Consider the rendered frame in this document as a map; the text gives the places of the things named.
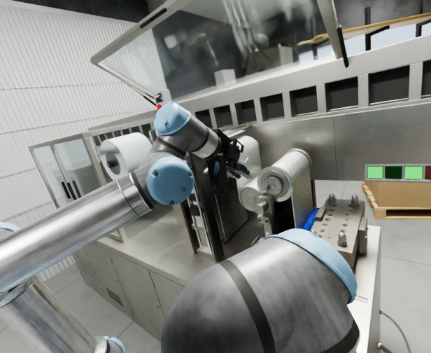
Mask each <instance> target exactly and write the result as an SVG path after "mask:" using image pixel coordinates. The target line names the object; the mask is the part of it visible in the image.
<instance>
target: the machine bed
mask: <svg viewBox="0 0 431 353"><path fill-rule="evenodd" d="M258 215H259V214H256V213H250V212H247V216H248V220H247V222H245V223H244V224H243V225H242V226H241V227H240V229H238V230H237V231H236V232H235V234H233V236H231V237H230V238H229V239H228V241H225V239H224V240H223V241H222V248H223V251H224V256H223V257H222V258H221V259H220V260H219V261H216V260H215V259H213V258H209V257H207V256H203V255H201V254H194V251H193V248H192V244H191V241H190V236H189V234H188V230H187V226H184V225H181V224H178V223H177V220H176V216H175V213H174V210H172V211H171V212H169V213H168V214H166V215H164V216H163V217H162V218H160V219H158V220H156V221H155V222H154V223H152V224H150V225H149V226H147V227H146V228H144V229H143V230H141V231H139V232H138V233H136V234H135V235H133V236H131V237H130V238H129V237H128V235H127V231H126V230H125V226H123V228H124V230H125V233H126V236H127V239H128V240H127V241H125V242H122V241H120V240H117V239H115V238H112V237H109V236H108V235H106V236H105V237H103V238H101V239H99V240H97V241H96V242H94V243H95V244H98V245H99V246H101V247H103V248H105V249H108V250H110V251H112V252H114V253H116V254H118V255H120V256H122V257H124V258H127V259H129V260H131V261H133V262H135V263H137V264H139V265H141V266H143V267H145V268H147V269H149V270H152V271H153V272H156V273H157V274H159V275H162V276H164V277H166V278H168V279H170V280H172V281H174V282H176V283H179V284H181V285H183V286H185V287H186V286H187V285H188V284H189V283H190V282H191V281H192V280H193V279H194V278H195V277H196V276H198V275H199V274H200V273H202V272H203V271H205V269H207V268H209V267H211V266H212V265H215V264H216V263H220V262H222V261H224V260H226V259H228V258H229V257H232V256H234V255H236V254H238V253H240V252H242V251H244V250H246V249H248V248H250V247H251V246H250V245H251V244H252V243H253V242H254V240H255V239H256V238H257V236H259V238H261V237H265V236H264V228H263V223H258V219H257V216H258ZM367 227H368V228H369V230H368V231H367V239H368V240H367V248H366V252H365V254H361V253H359V245H358V250H357V254H356V257H355V263H354V266H353V274H354V275H355V279H356V282H357V285H358V288H357V290H356V291H357V295H359V296H362V297H365V298H368V303H364V302H361V301H358V300H354V301H353V302H352V303H350V304H348V305H347V306H348V308H349V310H350V311H351V314H352V315H353V318H354V320H355V321H356V323H357V325H358V328H359V329H360V342H359V345H358V347H357V349H356V351H357V353H369V341H370V335H371V327H372V315H373V308H374V295H375V288H376V275H377V268H378V261H379V248H380V241H381V227H378V226H367ZM199 234H200V237H201V240H202V244H203V246H204V247H208V244H207V241H206V236H205V233H204V232H203V231H200V230H199Z"/></svg>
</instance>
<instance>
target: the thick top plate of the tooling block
mask: <svg viewBox="0 0 431 353"><path fill-rule="evenodd" d="M336 201H337V202H336V203H334V204H330V203H329V202H328V199H326V201H325V204H324V205H323V207H326V212H325V215H324V217H323V219H322V221H317V220H315V222H314V224H313V225H312V227H311V230H315V231H316V233H317V235H318V236H319V238H322V239H324V240H325V241H327V242H328V243H329V244H331V245H332V246H333V247H334V248H335V249H336V250H337V251H338V252H339V253H340V254H341V255H342V256H343V258H344V259H345V260H346V262H347V264H348V265H349V266H350V267H353V263H354V260H355V254H356V251H357V248H358V242H359V227H360V222H361V218H362V217H365V201H362V200H359V203H360V205H358V206H354V205H351V200H345V199H336ZM339 233H344V234H345V235H346V238H347V239H348V246H347V247H340V246H338V245H337V238H338V234H339Z"/></svg>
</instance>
